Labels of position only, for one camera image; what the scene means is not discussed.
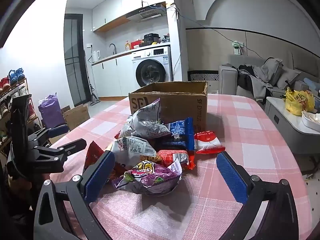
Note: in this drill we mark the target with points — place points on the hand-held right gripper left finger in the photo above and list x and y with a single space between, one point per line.
100 177

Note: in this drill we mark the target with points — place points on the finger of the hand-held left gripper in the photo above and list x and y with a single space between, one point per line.
72 146
58 130

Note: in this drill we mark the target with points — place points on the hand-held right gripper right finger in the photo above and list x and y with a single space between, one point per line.
232 180

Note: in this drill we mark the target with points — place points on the red snack bag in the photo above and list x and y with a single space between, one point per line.
93 152

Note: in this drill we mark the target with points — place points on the white red snack packet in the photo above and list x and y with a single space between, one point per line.
207 142

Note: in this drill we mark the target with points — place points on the silver crinkled snack bag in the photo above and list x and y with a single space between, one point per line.
135 147
147 122

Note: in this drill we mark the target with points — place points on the purple chip bag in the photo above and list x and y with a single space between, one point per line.
150 182

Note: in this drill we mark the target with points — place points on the orange red snack packet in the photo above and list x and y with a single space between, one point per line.
172 156

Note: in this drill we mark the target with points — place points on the blue snack packet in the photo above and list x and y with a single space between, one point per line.
181 130

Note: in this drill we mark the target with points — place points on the brown cardboard box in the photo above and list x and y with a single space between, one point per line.
185 105

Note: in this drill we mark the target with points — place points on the shoe rack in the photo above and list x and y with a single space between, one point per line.
6 120

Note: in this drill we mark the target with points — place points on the printed cardboard box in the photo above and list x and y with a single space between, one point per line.
77 117

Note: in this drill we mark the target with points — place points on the pink plaid tablecloth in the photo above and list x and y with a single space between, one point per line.
250 140

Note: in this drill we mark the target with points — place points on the stick vacuum cleaner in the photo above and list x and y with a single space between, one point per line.
95 101

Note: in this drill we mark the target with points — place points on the red shoes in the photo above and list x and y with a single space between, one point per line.
4 83

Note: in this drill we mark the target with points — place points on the blue shoes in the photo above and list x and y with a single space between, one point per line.
16 76

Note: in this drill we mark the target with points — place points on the white lower kitchen cabinets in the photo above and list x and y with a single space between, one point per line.
110 77

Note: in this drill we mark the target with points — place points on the white kitchen cabinets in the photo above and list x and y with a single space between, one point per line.
112 7
110 77

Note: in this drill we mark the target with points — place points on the white coffee table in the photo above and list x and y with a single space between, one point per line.
282 125

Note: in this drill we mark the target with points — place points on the white electric kettle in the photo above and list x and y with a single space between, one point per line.
95 56

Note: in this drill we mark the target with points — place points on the curved metal faucet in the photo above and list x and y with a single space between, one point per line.
115 48

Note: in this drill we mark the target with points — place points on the white bowl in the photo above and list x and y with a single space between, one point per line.
311 118

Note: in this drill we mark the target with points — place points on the grey sofa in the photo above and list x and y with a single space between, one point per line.
227 80

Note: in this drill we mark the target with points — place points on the yellow plastic bag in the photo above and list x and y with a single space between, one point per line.
298 102

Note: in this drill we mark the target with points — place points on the black clothes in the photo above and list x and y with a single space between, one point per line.
246 77

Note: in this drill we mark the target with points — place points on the black white patterned box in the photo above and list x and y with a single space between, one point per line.
202 76

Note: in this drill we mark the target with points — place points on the yellow bottle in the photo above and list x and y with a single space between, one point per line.
127 46

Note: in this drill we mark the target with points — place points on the grey clothes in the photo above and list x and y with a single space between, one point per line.
267 72

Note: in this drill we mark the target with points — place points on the red container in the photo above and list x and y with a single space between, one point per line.
137 44

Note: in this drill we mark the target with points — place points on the grey pillow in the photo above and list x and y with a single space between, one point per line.
288 77

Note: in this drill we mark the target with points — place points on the white washing machine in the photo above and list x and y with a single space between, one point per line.
150 55

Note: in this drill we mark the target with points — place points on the light blue bolster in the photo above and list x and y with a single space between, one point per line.
312 83

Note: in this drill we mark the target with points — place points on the black pressure cooker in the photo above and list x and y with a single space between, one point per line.
151 39

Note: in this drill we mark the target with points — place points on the white power strip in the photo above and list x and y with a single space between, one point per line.
237 48

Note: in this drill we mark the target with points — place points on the white upper kitchen cabinets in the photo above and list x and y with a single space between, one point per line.
112 7

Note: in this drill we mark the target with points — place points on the grey plastic bag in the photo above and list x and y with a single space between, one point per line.
166 38

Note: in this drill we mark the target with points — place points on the steel range hood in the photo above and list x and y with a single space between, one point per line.
147 13

